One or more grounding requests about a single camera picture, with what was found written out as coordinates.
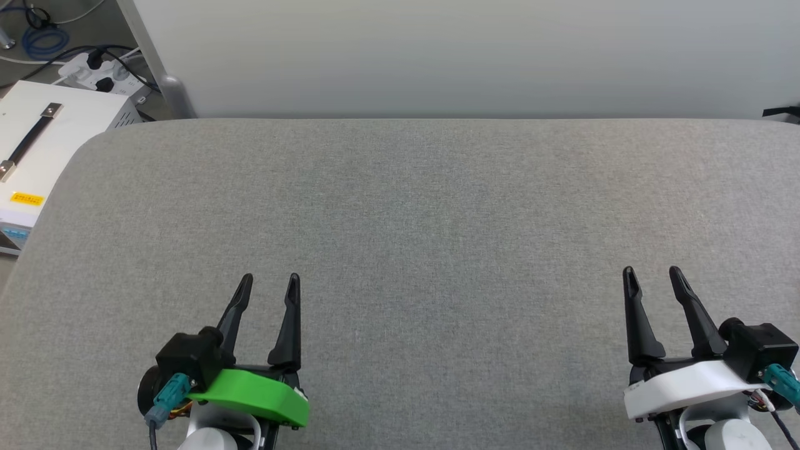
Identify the white power strip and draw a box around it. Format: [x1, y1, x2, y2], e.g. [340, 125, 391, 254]
[57, 51, 151, 96]

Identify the blue cable coil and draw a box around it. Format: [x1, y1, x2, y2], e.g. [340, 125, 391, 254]
[21, 25, 70, 55]

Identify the teal connector right camera cable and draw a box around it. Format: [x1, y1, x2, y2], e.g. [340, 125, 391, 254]
[761, 364, 800, 450]

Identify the white equipment box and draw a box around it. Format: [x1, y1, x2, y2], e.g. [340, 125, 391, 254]
[0, 79, 151, 258]

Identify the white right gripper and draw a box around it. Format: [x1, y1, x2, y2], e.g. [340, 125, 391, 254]
[622, 266, 773, 421]

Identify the teal connector camera cable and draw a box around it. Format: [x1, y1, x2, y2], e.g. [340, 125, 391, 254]
[144, 372, 192, 450]
[761, 364, 800, 450]

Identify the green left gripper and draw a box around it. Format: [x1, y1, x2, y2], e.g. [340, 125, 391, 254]
[137, 273, 311, 450]

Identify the black strap handle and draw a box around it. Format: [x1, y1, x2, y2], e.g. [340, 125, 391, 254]
[0, 102, 64, 183]

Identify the white metal partition post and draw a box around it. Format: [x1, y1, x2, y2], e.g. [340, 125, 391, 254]
[117, 0, 198, 120]

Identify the light grey partition panel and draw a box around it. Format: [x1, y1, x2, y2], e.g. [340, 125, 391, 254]
[130, 0, 800, 120]

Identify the teal connector left camera cable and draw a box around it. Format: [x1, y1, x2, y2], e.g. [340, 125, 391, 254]
[144, 372, 192, 450]

